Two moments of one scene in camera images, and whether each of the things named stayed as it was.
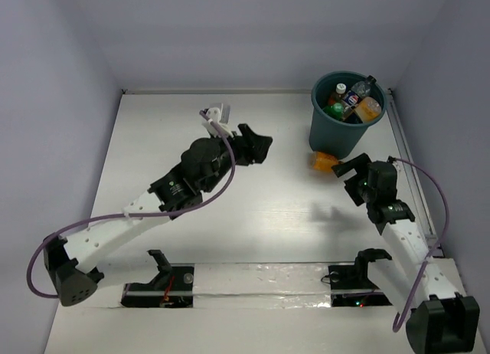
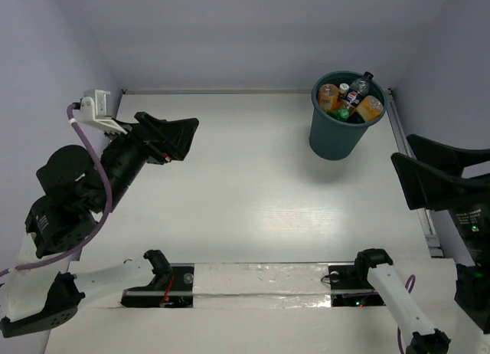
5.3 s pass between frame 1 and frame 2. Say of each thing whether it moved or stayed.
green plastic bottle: moved
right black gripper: moved
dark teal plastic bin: stayed
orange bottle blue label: stayed
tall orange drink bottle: stayed
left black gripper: moved
